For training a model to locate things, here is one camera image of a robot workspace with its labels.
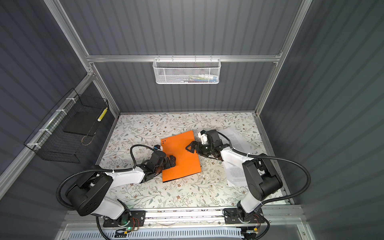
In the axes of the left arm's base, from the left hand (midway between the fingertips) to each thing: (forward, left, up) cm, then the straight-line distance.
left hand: (171, 160), depth 92 cm
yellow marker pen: (+16, +36, +25) cm, 47 cm away
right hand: (+1, -13, +7) cm, 15 cm away
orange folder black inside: (-4, -10, +3) cm, 11 cm away
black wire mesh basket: (+4, +49, +25) cm, 55 cm away
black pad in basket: (+10, +43, +26) cm, 51 cm away
